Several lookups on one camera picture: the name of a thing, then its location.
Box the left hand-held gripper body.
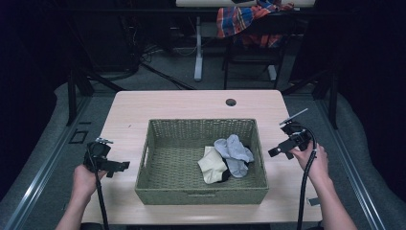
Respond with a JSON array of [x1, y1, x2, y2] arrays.
[[82, 137, 114, 173]]

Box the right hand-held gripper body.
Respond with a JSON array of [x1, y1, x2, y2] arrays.
[[279, 107, 315, 153]]

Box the person's right hand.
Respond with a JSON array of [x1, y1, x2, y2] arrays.
[[287, 141, 330, 185]]

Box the person's left hand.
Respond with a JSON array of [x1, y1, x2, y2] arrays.
[[72, 164, 108, 199]]

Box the black floor plate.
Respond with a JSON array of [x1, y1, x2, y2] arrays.
[[68, 128, 90, 145]]

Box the grey sock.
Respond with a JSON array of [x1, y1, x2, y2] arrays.
[[226, 133, 256, 164], [213, 138, 250, 179]]

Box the black metal stand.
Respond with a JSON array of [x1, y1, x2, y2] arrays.
[[280, 67, 340, 130], [65, 67, 126, 127]]

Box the green woven basket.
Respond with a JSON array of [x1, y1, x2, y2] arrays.
[[134, 118, 270, 206]]

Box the black sock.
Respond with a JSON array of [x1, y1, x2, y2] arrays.
[[219, 156, 232, 183]]

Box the white desk leg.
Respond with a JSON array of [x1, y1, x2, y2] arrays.
[[267, 64, 278, 81], [193, 15, 205, 82]]

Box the cream sock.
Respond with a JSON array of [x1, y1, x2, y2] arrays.
[[196, 146, 230, 185]]

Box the black chair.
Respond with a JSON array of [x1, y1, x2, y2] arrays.
[[221, 12, 303, 91]]

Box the plaid cloth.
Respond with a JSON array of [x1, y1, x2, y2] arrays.
[[215, 0, 295, 49]]

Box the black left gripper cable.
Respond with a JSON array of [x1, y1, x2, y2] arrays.
[[85, 147, 110, 230]]

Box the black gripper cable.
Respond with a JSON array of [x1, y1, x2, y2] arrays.
[[295, 126, 319, 230], [85, 147, 110, 230]]

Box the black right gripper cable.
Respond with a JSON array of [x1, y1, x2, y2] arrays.
[[295, 126, 319, 230]]

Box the metal floor rail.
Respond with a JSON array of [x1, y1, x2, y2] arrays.
[[314, 98, 388, 230], [2, 95, 94, 230]]

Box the black floor cable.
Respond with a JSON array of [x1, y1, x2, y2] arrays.
[[139, 60, 196, 91]]

